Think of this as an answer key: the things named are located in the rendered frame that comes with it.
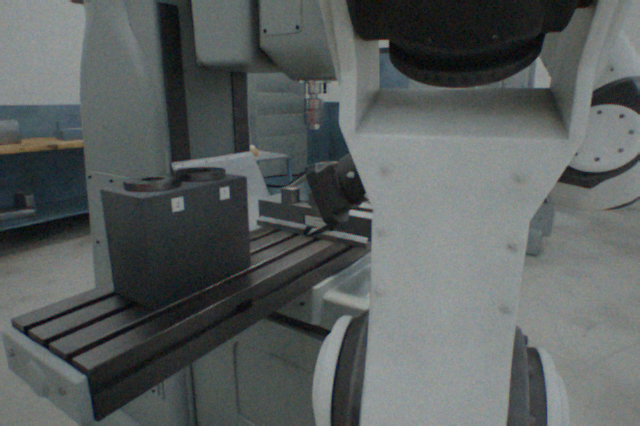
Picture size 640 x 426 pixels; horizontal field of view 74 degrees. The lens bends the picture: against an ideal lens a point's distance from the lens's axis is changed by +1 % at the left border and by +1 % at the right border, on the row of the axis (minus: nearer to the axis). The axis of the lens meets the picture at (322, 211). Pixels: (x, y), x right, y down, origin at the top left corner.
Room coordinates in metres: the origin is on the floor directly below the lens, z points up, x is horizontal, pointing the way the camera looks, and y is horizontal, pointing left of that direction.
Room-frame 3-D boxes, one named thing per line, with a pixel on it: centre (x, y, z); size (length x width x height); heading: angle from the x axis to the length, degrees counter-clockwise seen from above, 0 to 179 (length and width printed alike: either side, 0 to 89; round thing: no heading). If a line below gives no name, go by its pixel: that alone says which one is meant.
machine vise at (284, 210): (1.05, 0.00, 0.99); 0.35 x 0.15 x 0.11; 55
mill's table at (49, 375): (1.02, 0.05, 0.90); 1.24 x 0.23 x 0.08; 146
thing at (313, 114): (1.07, 0.02, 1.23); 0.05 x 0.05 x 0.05
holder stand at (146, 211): (0.73, 0.25, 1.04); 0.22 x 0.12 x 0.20; 145
